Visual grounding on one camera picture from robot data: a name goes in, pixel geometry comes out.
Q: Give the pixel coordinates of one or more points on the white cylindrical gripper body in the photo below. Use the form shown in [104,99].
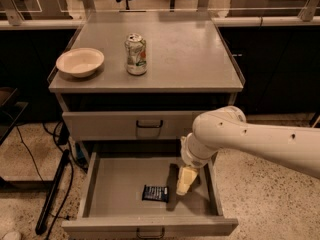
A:
[194,161]

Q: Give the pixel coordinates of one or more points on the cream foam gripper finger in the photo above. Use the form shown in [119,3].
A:
[186,177]

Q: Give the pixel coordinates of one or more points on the dark blue rxbar wrapper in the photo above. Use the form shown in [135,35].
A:
[156,193]

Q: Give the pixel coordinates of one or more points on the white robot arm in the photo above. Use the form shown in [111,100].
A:
[297,148]

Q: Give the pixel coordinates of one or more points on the open middle drawer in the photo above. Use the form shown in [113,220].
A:
[111,203]

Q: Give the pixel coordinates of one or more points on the grey metal drawer cabinet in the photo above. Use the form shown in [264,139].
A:
[188,69]

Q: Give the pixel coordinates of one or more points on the closed top drawer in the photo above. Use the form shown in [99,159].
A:
[129,125]

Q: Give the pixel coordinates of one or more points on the crushed soda can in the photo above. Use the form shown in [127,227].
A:
[135,46]

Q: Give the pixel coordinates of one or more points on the white ceramic bowl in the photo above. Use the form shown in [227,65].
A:
[80,62]

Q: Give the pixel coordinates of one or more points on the black table leg frame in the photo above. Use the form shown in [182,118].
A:
[41,224]

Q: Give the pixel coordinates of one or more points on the white rail ledge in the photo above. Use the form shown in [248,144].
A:
[220,22]

